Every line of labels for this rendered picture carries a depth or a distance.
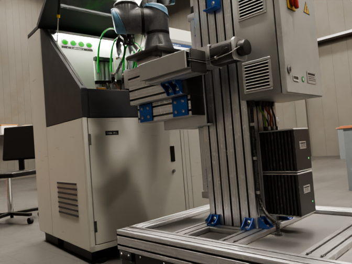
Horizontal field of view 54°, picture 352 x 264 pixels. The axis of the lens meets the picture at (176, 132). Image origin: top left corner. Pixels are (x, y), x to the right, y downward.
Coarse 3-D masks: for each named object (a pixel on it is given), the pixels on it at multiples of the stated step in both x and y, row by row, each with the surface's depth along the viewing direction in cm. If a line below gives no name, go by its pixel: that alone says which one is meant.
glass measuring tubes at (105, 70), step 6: (96, 60) 250; (102, 60) 252; (108, 60) 255; (96, 66) 250; (102, 66) 252; (108, 66) 258; (96, 72) 251; (102, 72) 252; (108, 72) 257; (96, 78) 251; (102, 78) 252; (108, 78) 257; (96, 84) 250; (102, 84) 252
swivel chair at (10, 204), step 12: (12, 132) 351; (24, 132) 348; (12, 144) 349; (24, 144) 346; (12, 156) 347; (24, 156) 344; (24, 168) 348; (12, 204) 327; (0, 216) 311; (12, 216) 350
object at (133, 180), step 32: (96, 128) 190; (128, 128) 203; (160, 128) 218; (96, 160) 188; (128, 160) 201; (160, 160) 216; (96, 192) 187; (128, 192) 199; (160, 192) 214; (96, 224) 185; (128, 224) 198
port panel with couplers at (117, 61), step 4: (116, 52) 264; (116, 56) 264; (120, 56) 266; (116, 60) 263; (120, 60) 266; (116, 64) 263; (128, 64) 270; (116, 68) 263; (120, 68) 265; (128, 68) 270; (120, 72) 265; (116, 76) 262; (120, 76) 265; (116, 84) 262; (116, 88) 261
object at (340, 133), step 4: (336, 128) 802; (340, 132) 798; (340, 136) 798; (340, 140) 798; (340, 144) 798; (344, 144) 793; (340, 148) 799; (344, 148) 793; (340, 152) 799; (344, 152) 793; (340, 156) 799; (344, 156) 794
